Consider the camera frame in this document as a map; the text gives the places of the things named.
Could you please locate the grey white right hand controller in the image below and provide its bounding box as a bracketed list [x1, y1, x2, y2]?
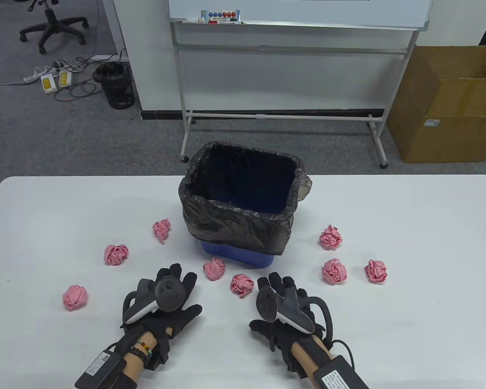
[256, 286, 333, 341]

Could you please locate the white rolling whiteboard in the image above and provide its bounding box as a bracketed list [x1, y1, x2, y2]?
[168, 0, 434, 169]

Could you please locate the office chair base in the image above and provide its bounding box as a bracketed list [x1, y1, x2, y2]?
[19, 0, 90, 55]

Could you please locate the black bead bracelet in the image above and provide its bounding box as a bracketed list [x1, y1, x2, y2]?
[129, 346, 150, 365]

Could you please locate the brown cardboard box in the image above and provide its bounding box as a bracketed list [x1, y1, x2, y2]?
[387, 45, 486, 163]

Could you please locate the tangle of black cables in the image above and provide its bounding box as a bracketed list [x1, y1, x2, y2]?
[53, 49, 128, 102]

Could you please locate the black right wrist sensor box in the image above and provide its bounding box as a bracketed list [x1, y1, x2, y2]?
[313, 355, 369, 389]

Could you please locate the grey white hand controller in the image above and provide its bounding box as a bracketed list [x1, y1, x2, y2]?
[123, 276, 185, 325]
[256, 286, 333, 341]

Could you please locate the grey white left hand controller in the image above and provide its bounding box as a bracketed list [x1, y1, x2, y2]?
[123, 276, 185, 325]

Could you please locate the black wrist sensor box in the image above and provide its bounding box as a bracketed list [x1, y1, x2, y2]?
[313, 355, 369, 389]
[75, 352, 127, 389]

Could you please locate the strip of round magnets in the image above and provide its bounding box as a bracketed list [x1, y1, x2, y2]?
[201, 10, 241, 21]

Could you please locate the black plastic bin liner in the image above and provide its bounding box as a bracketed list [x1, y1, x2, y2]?
[178, 141, 312, 256]

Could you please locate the black left wrist sensor box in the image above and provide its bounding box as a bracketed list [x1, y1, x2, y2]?
[75, 352, 127, 389]

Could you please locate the black right sensor cable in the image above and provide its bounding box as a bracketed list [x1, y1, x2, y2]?
[330, 340, 355, 365]

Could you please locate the white power strip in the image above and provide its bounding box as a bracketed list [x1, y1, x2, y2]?
[23, 67, 51, 84]

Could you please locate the person's right hand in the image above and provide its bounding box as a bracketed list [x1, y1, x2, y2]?
[249, 271, 328, 379]

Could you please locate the pink paper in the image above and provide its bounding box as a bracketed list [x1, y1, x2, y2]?
[322, 259, 347, 285]
[104, 244, 130, 266]
[62, 285, 88, 311]
[319, 224, 344, 250]
[152, 218, 172, 244]
[230, 274, 255, 299]
[203, 257, 226, 282]
[364, 260, 388, 284]

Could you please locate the person's left hand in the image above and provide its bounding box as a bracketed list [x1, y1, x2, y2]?
[121, 263, 203, 370]

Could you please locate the black mesh wastebasket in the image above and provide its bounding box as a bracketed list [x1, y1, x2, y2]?
[92, 62, 136, 109]

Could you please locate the blue recycling bin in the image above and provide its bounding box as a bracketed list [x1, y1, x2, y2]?
[200, 239, 275, 269]

